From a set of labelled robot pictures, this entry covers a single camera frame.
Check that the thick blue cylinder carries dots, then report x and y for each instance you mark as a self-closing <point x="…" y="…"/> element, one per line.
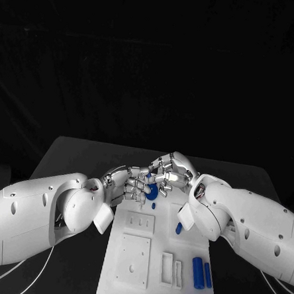
<point x="197" y="273"/>

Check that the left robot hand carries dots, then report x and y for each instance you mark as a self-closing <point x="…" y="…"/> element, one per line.
<point x="119" y="182"/>

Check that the blue gear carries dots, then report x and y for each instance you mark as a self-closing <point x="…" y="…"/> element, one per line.
<point x="151" y="191"/>

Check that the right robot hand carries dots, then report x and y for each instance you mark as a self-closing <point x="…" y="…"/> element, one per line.
<point x="175" y="171"/>

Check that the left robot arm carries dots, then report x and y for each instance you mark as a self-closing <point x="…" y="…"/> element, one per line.
<point x="27" y="217"/>

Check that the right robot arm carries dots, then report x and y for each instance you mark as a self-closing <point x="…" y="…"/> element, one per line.
<point x="250" y="225"/>

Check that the thin blue cylinder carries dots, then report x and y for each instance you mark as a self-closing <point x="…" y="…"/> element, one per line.
<point x="208" y="275"/>

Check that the white task board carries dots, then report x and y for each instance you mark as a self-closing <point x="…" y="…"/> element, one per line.
<point x="158" y="257"/>

